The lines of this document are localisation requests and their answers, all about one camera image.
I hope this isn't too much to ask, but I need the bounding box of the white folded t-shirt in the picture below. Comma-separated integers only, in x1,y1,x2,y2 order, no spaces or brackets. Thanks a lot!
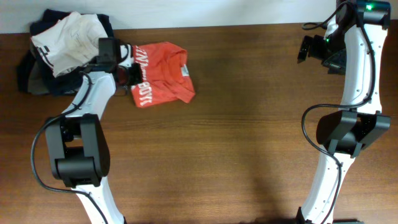
31,12,108,78

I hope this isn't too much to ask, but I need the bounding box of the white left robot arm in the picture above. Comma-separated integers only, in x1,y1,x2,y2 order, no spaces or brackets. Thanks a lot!
43,37,135,223

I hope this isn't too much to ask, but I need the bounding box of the black folded garment bottom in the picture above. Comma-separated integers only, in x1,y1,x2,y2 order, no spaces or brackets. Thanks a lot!
16,50,36,93

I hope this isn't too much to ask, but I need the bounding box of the orange printed t-shirt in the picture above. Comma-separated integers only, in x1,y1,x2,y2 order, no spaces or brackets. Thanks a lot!
131,42,195,108

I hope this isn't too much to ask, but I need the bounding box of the navy folded garment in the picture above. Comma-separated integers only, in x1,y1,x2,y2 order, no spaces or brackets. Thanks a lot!
29,9,114,96

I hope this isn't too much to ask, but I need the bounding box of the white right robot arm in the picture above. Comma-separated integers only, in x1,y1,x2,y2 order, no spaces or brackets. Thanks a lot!
295,0,391,224

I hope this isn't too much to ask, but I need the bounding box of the grey folded garment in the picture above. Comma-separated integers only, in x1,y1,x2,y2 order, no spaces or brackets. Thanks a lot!
27,62,50,95

